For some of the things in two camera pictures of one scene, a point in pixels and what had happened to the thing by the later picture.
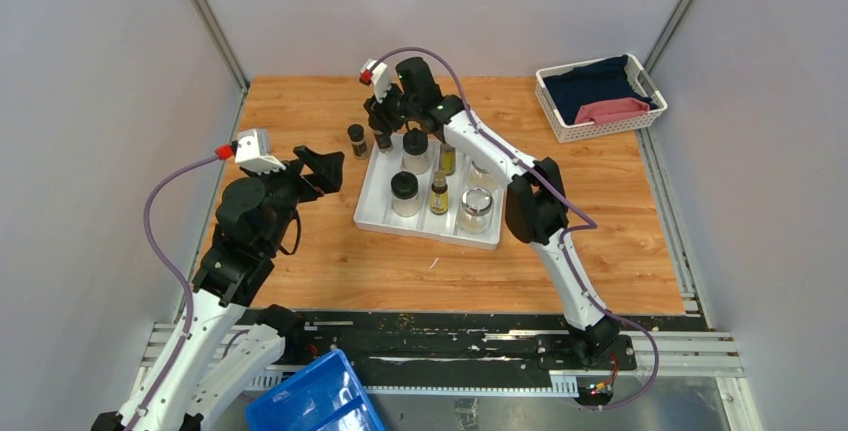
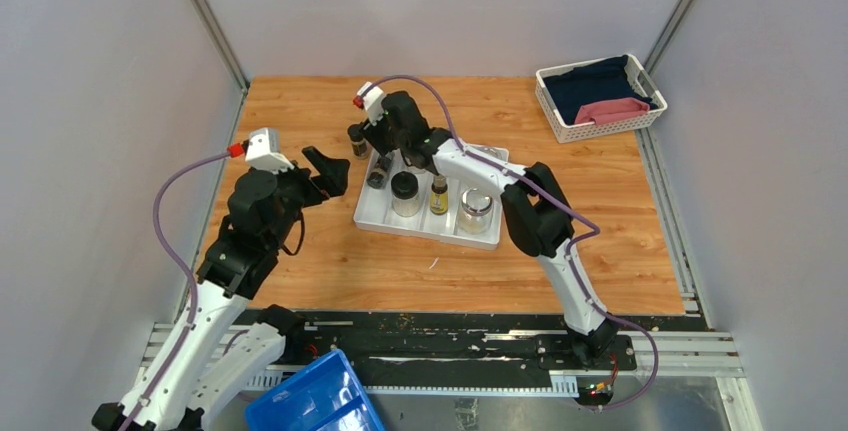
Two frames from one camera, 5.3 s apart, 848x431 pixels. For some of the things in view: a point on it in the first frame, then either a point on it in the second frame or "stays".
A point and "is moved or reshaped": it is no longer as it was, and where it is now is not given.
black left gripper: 326,176 stays
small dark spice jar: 356,134 stays
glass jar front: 475,215 stays
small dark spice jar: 385,141 is moved or reshaped
